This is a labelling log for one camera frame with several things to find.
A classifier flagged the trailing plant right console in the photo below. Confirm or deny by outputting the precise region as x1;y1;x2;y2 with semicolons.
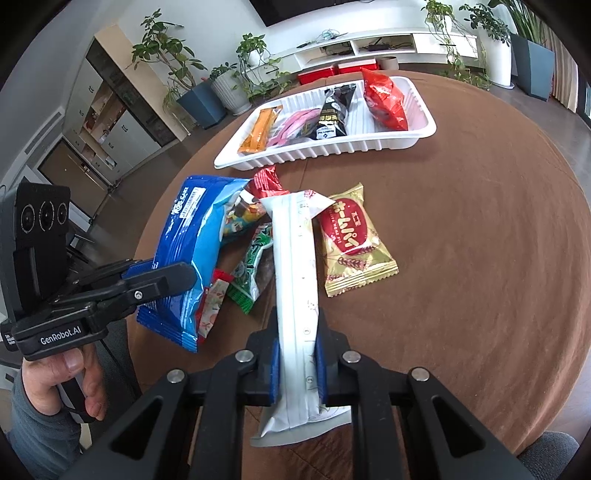
422;0;491;91

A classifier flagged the large plant blue pot right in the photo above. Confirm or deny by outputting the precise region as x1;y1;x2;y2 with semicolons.
488;1;555;101

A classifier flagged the wall mounted television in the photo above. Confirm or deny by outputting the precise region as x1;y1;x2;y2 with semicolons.
249;0;373;27

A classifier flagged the pink snack bar wrapper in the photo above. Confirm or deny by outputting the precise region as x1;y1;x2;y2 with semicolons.
266;108;321;147

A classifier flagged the green seaweed snack pack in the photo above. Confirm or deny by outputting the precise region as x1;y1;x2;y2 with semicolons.
228;222;274;314

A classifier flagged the orange snack bar wrapper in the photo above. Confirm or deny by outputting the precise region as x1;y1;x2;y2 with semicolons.
238;105;283;154

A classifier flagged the blue cookie pack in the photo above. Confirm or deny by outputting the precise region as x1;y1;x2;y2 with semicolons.
136;175;249;353

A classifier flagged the pale green snack bag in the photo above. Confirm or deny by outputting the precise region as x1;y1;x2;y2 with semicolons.
250;190;351;448

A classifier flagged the tall plant blue pot left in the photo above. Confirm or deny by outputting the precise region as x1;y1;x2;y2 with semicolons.
131;9;228;129

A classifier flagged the black snack bag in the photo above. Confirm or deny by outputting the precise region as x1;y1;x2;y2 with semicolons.
307;83;356;140

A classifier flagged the plant in white pot right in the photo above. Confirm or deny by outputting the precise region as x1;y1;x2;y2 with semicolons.
460;3;514;89

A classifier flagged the small red foil pack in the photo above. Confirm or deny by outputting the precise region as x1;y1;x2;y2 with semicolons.
245;165;290;199

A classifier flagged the gold red pie pack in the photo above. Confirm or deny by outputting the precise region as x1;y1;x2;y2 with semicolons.
318;183;399;298

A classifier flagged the plant in white ribbed pot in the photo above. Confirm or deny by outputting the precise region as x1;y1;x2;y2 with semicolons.
208;62;252;116

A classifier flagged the red white fruit snack pack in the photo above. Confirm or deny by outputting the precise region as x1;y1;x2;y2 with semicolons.
197;269;235;344

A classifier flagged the white tv console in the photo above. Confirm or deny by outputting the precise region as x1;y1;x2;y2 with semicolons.
271;28;482;71

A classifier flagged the beige curtain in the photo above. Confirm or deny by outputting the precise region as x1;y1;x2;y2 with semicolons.
542;24;579;113

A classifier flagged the red chip bag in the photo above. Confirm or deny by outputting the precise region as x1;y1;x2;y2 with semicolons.
361;68;409;131

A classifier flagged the red storage box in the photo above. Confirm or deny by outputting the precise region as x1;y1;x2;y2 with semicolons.
335;58;380;74
297;65;335;85

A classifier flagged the white plastic tray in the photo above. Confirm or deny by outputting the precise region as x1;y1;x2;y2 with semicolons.
213;75;437;171

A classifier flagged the trailing plant on console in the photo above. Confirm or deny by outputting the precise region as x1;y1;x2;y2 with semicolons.
233;33;297;101

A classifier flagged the small beige pot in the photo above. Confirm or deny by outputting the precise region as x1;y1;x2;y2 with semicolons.
377;56;400;71

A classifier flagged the left red storage box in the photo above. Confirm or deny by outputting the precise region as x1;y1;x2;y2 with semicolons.
297;65;335;85

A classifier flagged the white shelf cabinet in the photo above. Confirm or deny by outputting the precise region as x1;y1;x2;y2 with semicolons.
63;26;187;185

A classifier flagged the panda cartoon snack bag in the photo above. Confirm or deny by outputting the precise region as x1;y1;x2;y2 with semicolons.
221;189;266;244

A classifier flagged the person's left hand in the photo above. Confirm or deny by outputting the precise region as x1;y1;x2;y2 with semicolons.
21;344;107;421

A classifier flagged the right red storage box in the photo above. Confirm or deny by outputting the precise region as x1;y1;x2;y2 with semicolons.
335;58;380;74

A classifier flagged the person's left forearm sleeve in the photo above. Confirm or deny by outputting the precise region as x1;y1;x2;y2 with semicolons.
7;374;83;479

